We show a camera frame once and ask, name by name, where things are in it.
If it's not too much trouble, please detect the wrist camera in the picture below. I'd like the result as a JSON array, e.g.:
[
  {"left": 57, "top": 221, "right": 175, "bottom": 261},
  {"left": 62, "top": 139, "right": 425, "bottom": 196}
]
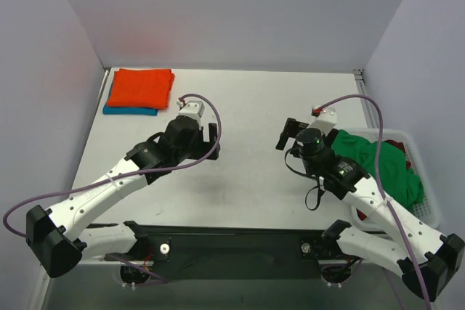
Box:
[
  {"left": 309, "top": 107, "right": 337, "bottom": 136},
  {"left": 177, "top": 99, "right": 205, "bottom": 123}
]

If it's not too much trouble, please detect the dark red t shirt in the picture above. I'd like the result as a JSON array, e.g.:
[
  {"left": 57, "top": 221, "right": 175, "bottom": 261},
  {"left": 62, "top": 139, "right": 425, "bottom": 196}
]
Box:
[{"left": 357, "top": 140, "right": 416, "bottom": 209}]

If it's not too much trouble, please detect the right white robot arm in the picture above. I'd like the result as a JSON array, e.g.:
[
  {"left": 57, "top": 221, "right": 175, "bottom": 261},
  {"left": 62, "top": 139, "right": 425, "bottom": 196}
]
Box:
[{"left": 276, "top": 118, "right": 464, "bottom": 302}]

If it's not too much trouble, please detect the green t shirt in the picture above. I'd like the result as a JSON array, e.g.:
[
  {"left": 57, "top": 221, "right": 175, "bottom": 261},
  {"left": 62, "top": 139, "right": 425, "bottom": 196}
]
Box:
[{"left": 329, "top": 129, "right": 424, "bottom": 211}]

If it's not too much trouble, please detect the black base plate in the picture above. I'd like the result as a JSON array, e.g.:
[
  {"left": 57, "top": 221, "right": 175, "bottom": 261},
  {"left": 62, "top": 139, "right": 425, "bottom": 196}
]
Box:
[{"left": 119, "top": 225, "right": 358, "bottom": 282}]

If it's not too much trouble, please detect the folded orange t shirt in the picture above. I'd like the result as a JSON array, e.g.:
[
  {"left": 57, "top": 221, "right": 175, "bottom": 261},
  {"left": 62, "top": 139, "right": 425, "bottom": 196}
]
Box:
[{"left": 108, "top": 69, "right": 175, "bottom": 110}]

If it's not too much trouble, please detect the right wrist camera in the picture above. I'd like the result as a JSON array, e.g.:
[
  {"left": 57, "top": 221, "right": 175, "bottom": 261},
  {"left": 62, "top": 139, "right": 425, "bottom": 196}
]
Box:
[{"left": 309, "top": 107, "right": 337, "bottom": 136}]

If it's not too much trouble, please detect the white plastic basket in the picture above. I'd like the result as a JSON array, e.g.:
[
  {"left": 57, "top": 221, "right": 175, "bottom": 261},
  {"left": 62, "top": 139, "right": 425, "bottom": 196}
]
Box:
[{"left": 342, "top": 129, "right": 440, "bottom": 228}]

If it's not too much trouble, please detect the black thin cable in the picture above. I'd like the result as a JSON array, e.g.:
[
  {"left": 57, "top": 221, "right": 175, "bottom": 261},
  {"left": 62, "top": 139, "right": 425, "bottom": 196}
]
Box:
[{"left": 284, "top": 146, "right": 326, "bottom": 212}]

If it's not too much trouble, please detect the folded blue t shirt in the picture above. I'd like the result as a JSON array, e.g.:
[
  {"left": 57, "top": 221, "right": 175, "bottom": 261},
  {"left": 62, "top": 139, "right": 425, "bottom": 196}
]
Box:
[{"left": 102, "top": 105, "right": 158, "bottom": 116}]

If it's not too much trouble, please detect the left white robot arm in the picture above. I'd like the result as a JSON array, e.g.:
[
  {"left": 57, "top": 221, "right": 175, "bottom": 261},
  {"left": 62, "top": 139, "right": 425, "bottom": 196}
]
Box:
[{"left": 25, "top": 115, "right": 222, "bottom": 278}]

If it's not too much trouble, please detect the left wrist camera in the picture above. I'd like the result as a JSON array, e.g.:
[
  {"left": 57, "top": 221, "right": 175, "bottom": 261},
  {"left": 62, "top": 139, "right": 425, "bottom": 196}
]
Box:
[{"left": 177, "top": 99, "right": 205, "bottom": 123}]

